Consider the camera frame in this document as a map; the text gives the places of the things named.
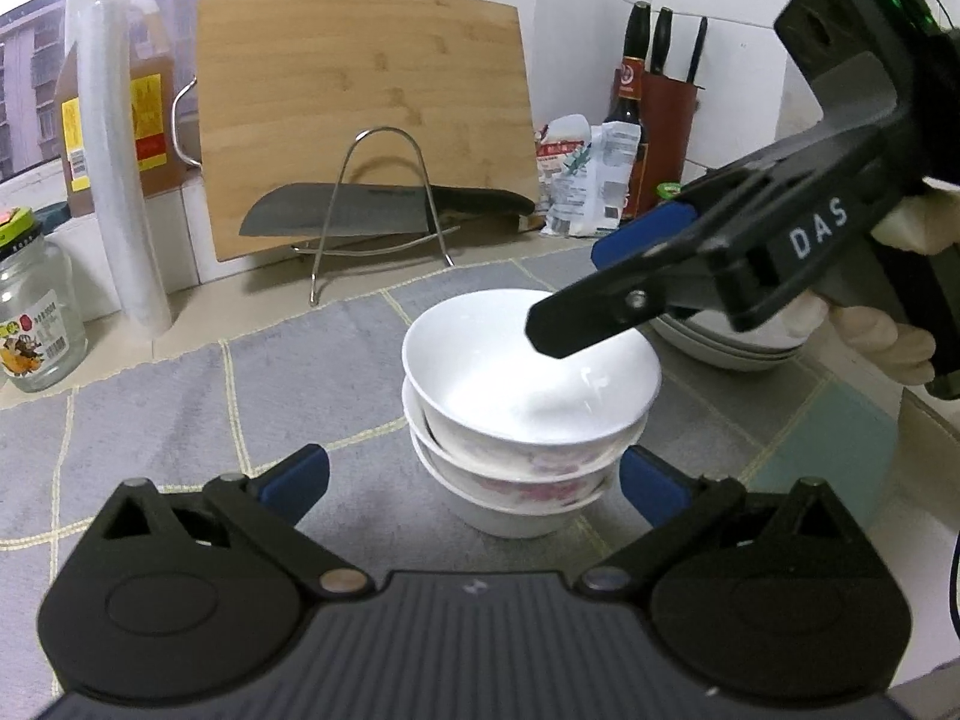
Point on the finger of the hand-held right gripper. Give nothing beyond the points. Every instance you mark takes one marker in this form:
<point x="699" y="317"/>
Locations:
<point x="592" y="319"/>
<point x="645" y="236"/>

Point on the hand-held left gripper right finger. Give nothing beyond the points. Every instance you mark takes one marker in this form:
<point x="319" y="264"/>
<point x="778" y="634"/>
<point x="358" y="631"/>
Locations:
<point x="652" y="487"/>

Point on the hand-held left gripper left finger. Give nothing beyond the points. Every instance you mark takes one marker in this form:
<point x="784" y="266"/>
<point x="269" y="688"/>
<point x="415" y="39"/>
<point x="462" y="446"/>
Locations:
<point x="292" y="484"/>

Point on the white pink floral bowl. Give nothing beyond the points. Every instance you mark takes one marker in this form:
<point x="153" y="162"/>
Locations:
<point x="480" y="360"/>
<point x="525" y="521"/>
<point x="517" y="471"/>

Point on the person's right hand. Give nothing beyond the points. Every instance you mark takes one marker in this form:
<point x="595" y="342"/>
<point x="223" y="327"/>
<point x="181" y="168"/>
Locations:
<point x="892" y="349"/>

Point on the green lid sauce jar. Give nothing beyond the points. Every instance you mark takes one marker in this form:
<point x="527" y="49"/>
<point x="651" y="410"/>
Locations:
<point x="670" y="191"/>

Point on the white and green snack bag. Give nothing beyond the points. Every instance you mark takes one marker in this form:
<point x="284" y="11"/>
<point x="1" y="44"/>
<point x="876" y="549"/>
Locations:
<point x="600" y="180"/>

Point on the brown knife block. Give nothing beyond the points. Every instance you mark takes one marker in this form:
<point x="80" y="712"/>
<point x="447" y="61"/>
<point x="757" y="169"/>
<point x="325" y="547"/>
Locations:
<point x="667" y="142"/>

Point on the dark soy sauce bottle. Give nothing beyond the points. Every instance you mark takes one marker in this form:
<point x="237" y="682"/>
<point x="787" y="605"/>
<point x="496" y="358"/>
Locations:
<point x="626" y="127"/>

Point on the red and white snack bag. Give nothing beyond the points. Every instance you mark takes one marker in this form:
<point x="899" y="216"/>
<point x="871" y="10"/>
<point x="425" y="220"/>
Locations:
<point x="559" y="157"/>

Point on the grey checked mat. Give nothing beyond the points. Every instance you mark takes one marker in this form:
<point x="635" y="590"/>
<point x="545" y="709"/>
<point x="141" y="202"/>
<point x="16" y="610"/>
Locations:
<point x="150" y="405"/>

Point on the glass jar with green lid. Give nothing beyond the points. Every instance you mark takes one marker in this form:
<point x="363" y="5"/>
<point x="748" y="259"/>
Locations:
<point x="37" y="315"/>

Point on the plastic wrap roll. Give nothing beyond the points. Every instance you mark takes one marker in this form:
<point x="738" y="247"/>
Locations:
<point x="120" y="202"/>

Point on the bamboo cutting board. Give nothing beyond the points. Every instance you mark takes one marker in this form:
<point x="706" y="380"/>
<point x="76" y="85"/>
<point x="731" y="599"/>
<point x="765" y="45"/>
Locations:
<point x="337" y="90"/>

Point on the large cooking oil bottle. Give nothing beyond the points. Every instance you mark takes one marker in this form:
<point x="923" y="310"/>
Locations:
<point x="154" y="127"/>

